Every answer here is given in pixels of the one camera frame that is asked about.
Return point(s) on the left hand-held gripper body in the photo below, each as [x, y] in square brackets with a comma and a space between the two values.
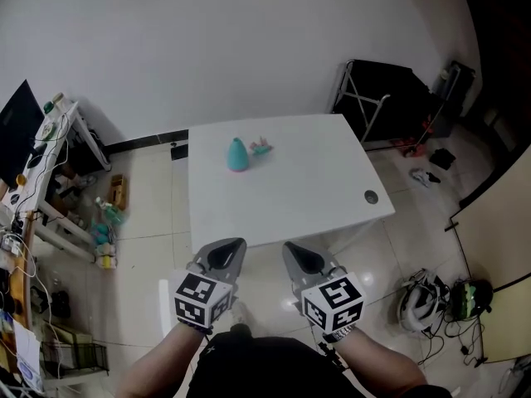
[222, 282]

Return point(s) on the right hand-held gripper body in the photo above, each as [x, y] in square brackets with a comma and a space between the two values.
[332, 301]

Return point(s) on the teal spray bottle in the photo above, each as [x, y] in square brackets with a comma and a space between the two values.
[238, 156]

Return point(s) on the pink teal spray head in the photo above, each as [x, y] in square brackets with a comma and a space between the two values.
[261, 147]

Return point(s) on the person's left forearm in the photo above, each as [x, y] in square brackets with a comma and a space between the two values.
[166, 359]

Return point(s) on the person's right forearm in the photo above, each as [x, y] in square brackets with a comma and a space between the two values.
[373, 359]

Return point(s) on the yellow bottle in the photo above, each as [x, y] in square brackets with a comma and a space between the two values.
[107, 257]

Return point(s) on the teal round bottle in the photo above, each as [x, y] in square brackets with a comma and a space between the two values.
[100, 234]

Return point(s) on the green spray bottle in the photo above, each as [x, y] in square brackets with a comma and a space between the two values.
[110, 212]

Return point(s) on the silver wrist band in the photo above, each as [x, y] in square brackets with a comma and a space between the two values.
[340, 333]

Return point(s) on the person's white shoe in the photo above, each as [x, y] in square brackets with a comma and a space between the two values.
[240, 313]

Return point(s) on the white headset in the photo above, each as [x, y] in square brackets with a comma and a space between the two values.
[419, 301]

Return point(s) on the person's black shorts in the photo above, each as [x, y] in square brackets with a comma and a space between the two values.
[269, 371]

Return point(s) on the wooden box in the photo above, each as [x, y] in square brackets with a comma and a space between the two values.
[118, 191]

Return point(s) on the black green helmet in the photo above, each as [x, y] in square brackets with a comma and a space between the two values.
[471, 299]

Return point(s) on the red floor item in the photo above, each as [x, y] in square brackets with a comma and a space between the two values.
[412, 147]

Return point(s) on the beige board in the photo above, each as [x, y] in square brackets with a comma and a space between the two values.
[498, 243]

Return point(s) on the black cloth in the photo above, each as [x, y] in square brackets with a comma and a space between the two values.
[442, 158]

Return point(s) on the black folding rack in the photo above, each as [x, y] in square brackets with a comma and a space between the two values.
[386, 98]

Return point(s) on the white side desk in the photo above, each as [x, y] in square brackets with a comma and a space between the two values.
[54, 147]

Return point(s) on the green lid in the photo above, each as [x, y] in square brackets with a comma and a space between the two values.
[49, 107]

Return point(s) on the black box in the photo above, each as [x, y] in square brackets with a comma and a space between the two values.
[454, 87]

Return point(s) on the black monitor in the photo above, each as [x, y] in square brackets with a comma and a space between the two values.
[16, 131]

